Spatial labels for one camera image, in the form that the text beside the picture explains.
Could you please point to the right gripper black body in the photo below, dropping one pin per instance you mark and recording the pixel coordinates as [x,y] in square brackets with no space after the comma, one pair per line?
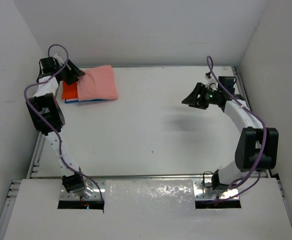
[207,96]

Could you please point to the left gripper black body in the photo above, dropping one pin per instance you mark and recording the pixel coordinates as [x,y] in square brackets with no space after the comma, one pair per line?
[68,71]

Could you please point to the pink t-shirt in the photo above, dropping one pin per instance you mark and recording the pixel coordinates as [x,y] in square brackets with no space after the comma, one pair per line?
[98,83]

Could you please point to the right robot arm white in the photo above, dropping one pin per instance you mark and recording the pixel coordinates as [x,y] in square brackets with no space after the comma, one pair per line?
[256,150]

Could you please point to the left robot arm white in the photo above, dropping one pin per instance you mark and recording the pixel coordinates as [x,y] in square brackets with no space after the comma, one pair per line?
[49,120]

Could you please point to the folded orange t-shirt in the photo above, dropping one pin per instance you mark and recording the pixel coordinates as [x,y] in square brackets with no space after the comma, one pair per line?
[69,91]

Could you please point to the folded blue t-shirt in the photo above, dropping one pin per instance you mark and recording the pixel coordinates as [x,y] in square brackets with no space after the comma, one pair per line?
[75,100]

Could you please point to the white foam front panel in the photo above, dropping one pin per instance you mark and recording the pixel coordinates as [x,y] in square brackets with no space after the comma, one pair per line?
[147,210]

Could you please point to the aluminium table frame rail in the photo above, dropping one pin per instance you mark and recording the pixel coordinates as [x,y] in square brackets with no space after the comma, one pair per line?
[146,134]

